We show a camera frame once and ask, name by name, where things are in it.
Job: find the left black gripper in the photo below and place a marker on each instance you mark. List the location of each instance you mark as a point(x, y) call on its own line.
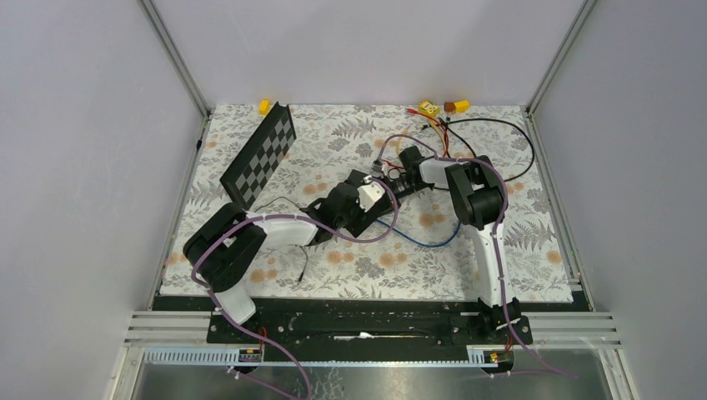
point(357, 204)

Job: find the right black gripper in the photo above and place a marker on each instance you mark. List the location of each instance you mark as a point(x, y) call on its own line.
point(388, 182)

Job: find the black network switch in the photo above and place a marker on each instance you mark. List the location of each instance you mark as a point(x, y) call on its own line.
point(357, 178)

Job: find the black power adapter with cord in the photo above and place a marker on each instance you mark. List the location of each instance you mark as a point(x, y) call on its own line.
point(284, 231)

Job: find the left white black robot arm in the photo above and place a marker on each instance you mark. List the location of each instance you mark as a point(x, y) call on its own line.
point(222, 250)

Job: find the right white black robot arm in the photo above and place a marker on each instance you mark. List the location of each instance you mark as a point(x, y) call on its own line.
point(477, 194)

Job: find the floral patterned table mat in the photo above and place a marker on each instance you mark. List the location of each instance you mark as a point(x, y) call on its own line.
point(427, 256)

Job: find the yellow owl toy block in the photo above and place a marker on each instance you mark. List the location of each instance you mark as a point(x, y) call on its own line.
point(428, 109)

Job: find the yellow rectangular block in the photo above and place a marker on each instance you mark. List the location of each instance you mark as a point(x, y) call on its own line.
point(461, 106)

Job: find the black white checkerboard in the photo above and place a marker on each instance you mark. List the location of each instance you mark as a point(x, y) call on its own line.
point(248, 174)

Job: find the small yellow block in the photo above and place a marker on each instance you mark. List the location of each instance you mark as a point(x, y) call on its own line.
point(264, 107)

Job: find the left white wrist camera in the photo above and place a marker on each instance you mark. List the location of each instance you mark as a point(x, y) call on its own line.
point(369, 195)

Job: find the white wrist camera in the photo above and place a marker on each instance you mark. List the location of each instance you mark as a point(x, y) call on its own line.
point(382, 166)
point(369, 195)

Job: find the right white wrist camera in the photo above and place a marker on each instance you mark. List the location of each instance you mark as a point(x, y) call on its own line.
point(382, 166)

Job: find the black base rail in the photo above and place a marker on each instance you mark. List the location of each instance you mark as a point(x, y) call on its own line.
point(359, 330)

